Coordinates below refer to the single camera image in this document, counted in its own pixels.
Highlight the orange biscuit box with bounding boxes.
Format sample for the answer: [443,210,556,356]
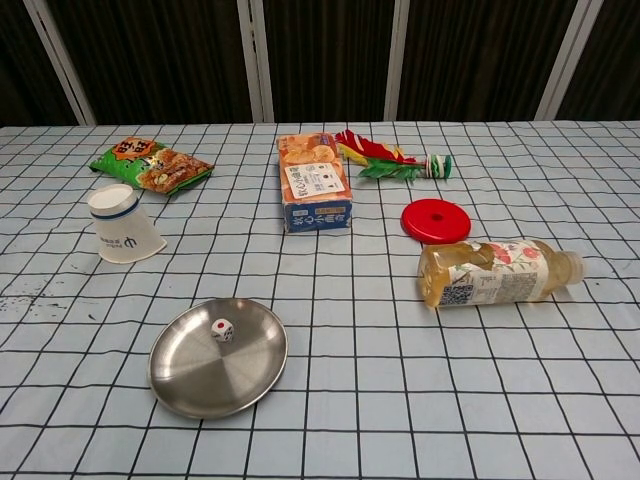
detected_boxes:
[276,132,355,235]

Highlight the colourful feather shuttlecock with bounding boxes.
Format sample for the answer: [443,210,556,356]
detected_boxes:
[334,128,454,187]

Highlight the red plastic disc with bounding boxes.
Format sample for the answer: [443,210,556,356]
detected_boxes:
[400,198,473,245]

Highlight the white die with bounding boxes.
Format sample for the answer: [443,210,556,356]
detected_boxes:
[210,317,235,344]

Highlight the green snack bag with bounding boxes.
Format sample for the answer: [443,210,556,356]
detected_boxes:
[89,137,215,196]

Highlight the yellow tea bottle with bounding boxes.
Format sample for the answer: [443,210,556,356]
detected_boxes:
[417,238,586,311]

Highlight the silver metal plate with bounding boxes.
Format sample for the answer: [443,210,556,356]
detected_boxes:
[148,297,290,420]

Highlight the white paper cup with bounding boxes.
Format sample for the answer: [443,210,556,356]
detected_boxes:
[87,182,168,264]

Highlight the white aluminium frame post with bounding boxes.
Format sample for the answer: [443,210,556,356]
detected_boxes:
[236,0,275,123]
[23,0,97,126]
[383,0,412,121]
[537,0,601,121]

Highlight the blue checkered tablecloth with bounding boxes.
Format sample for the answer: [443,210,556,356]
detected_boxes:
[0,119,640,480]

